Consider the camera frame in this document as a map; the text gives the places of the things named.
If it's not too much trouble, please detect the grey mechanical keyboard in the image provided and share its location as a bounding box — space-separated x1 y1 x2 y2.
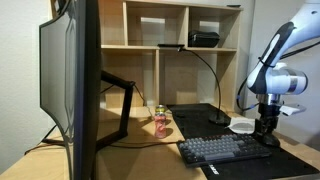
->
177 132 274 168

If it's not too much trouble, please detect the black desk mat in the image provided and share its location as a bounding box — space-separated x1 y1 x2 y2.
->
166 102 320 180

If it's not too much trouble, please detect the black curved monitor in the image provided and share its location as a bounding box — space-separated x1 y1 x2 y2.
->
38 0 103 180

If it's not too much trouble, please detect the pink soda can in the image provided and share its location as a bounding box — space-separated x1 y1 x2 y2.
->
153 111 168 140

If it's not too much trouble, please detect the thin black cable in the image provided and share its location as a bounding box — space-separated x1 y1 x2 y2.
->
132 83 156 118

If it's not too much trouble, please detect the black monitor cable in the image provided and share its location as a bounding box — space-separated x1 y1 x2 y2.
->
24 124 68 156

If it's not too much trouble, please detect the black keyboard cable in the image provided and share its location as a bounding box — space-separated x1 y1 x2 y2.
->
109 140 182 150

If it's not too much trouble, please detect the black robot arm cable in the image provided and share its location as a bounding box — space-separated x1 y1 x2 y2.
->
236 39 320 113

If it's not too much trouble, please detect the black gooseneck desk lamp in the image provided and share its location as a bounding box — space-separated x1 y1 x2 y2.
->
157 43 232 127

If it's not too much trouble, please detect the black monitor stand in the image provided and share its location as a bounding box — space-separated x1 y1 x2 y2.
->
95 69 136 152

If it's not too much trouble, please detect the black box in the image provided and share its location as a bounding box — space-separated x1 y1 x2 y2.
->
187 30 221 49

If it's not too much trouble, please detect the wooden shelf unit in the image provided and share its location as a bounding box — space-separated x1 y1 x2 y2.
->
49 0 252 116

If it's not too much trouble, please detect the yellow green can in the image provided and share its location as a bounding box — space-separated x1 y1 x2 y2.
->
154 104 167 116

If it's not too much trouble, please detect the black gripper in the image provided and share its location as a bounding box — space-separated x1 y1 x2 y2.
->
254 102 282 138

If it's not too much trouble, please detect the white cloth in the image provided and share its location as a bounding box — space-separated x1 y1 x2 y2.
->
227 116 257 136

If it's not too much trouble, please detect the black computer mouse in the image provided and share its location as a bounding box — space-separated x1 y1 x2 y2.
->
257 131 282 148

